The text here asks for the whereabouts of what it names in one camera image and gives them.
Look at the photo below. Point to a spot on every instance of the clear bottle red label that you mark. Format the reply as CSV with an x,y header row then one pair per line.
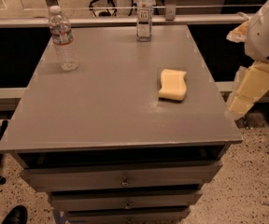
x,y
62,38

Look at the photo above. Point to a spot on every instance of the clear bottle white label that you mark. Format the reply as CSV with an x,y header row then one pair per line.
x,y
144,20

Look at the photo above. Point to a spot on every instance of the bottom grey drawer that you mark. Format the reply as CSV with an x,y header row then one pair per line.
x,y
131,216

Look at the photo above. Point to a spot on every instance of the grey drawer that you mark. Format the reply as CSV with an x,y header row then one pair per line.
x,y
138,175
126,200
131,216

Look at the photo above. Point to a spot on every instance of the top grey drawer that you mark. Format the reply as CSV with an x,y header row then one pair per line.
x,y
138,175

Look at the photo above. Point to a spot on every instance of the middle grey drawer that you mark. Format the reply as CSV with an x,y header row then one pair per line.
x,y
126,200

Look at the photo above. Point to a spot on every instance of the black shoe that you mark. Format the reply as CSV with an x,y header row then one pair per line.
x,y
18,215

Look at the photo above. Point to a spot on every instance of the grey drawer cabinet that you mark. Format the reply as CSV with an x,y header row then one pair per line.
x,y
108,112

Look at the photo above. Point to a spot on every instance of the yellow sponge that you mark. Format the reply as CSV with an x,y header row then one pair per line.
x,y
173,85

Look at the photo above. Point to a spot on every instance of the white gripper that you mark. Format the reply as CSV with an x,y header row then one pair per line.
x,y
264,37

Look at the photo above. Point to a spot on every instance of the metal window railing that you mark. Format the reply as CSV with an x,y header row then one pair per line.
x,y
43,21

